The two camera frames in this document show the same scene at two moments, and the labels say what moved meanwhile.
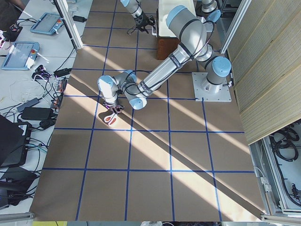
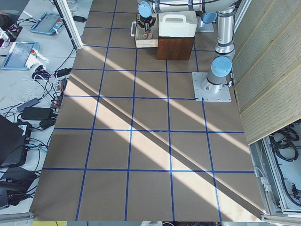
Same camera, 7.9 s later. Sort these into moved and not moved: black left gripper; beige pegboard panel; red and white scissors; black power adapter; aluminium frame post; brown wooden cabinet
Moved: red and white scissors; black left gripper
Not moved: brown wooden cabinet; black power adapter; beige pegboard panel; aluminium frame post
